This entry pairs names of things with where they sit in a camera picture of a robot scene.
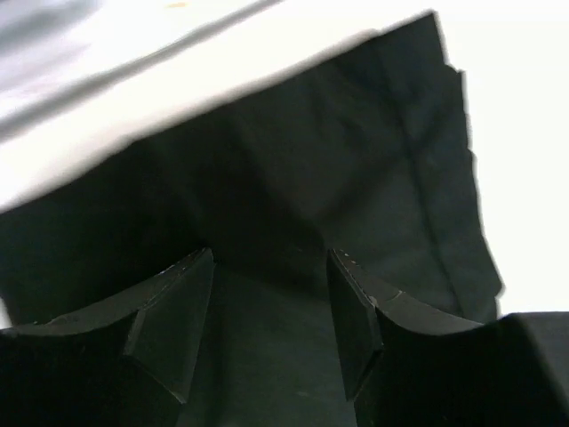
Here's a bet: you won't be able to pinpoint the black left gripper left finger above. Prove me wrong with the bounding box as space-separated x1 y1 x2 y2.
1 249 214 427

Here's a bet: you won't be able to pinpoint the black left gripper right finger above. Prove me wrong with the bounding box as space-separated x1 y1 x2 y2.
327 251 568 426

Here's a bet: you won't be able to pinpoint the black trousers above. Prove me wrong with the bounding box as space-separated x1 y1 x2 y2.
1 12 501 426

